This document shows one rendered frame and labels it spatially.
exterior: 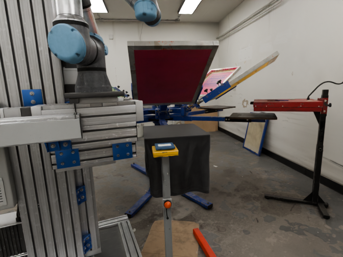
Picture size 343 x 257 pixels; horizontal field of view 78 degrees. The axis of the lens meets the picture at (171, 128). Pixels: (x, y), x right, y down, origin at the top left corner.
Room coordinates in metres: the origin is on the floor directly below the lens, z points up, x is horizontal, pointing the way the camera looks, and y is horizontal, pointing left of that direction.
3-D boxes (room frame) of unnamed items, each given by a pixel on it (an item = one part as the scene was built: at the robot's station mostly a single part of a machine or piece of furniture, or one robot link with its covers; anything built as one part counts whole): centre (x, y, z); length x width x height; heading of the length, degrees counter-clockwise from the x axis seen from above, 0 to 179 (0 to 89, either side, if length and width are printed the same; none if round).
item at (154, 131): (1.60, -0.01, 0.95); 0.48 x 0.44 x 0.01; 8
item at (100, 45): (0.93, 0.33, 1.42); 0.13 x 0.12 x 0.14; 176
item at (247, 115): (2.45, -0.48, 0.91); 1.34 x 0.40 x 0.08; 68
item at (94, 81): (0.94, 0.33, 1.31); 0.15 x 0.15 x 0.10
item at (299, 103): (2.17, -1.17, 1.06); 0.61 x 0.46 x 0.12; 68
